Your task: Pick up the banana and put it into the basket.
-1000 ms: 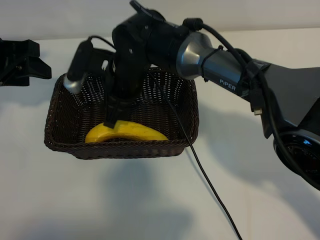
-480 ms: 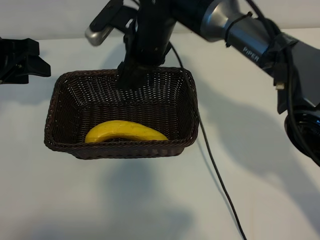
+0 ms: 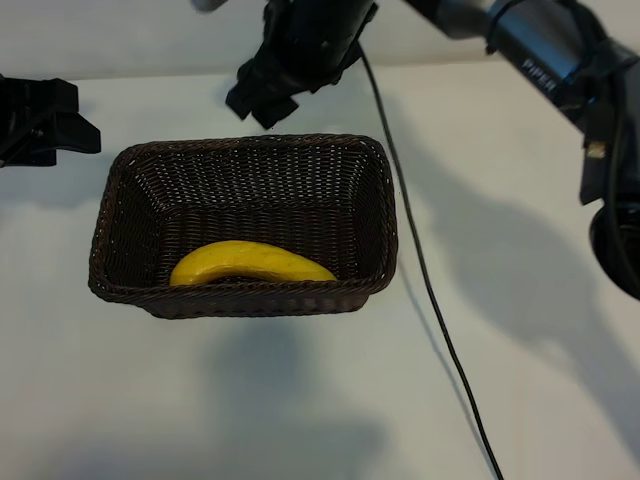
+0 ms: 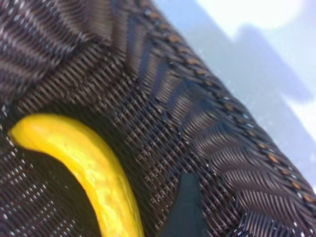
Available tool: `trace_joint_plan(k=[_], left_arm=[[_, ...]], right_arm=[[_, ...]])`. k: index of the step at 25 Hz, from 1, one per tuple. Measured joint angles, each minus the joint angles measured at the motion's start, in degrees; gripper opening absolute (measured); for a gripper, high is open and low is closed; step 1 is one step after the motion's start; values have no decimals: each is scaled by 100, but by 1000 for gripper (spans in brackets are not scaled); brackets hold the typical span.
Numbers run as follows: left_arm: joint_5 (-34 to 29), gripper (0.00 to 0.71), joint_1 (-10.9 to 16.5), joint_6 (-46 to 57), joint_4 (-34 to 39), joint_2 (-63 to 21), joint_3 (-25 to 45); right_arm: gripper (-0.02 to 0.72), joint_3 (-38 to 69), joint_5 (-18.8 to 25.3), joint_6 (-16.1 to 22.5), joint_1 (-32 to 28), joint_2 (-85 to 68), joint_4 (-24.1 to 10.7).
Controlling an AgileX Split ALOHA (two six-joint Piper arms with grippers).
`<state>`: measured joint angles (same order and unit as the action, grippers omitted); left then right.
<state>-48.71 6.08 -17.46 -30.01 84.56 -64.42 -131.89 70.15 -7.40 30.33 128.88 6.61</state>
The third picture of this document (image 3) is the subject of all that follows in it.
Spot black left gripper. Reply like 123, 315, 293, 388
0, 74, 101, 169

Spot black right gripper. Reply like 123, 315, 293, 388
225, 0, 379, 129

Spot dark brown wicker basket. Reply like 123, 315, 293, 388
87, 132, 400, 320

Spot yellow banana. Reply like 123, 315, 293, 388
168, 239, 339, 287

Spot black plug with gold tip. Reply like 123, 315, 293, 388
582, 99, 614, 162

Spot thin black dangling cable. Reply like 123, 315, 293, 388
355, 42, 505, 480

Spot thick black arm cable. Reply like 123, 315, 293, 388
559, 0, 640, 281

